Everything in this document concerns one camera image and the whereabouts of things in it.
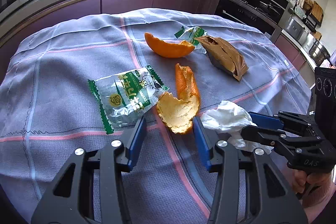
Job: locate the white tissue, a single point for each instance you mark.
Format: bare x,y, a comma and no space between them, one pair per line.
229,118

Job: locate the green clear candy wrapper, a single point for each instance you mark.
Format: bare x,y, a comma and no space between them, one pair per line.
124,97

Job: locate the black built-in oven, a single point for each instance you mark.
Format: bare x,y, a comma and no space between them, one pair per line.
268,16

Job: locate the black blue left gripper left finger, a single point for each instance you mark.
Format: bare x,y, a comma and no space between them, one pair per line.
131,143

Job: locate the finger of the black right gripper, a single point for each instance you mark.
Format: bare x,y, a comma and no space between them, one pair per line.
266,121
278,138

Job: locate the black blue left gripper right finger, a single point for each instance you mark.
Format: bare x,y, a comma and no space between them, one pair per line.
213,151

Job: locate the purple kitchen cabinets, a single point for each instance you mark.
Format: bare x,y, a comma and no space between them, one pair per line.
74,9

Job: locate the small green torn wrapper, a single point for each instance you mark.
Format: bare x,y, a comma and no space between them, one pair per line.
190,35

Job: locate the boat-shaped orange peel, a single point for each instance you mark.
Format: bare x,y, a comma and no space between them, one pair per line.
168,50

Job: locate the person's right hand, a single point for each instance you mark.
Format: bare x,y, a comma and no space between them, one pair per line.
300,178

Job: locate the brown foil snack bag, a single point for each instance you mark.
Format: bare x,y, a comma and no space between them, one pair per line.
224,56

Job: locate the curled orange peel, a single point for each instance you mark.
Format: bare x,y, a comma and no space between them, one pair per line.
177,113

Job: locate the pink sweater right forearm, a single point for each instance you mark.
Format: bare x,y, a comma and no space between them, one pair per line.
316,201

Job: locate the purple checked tablecloth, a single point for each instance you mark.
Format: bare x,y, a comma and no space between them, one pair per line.
81,83

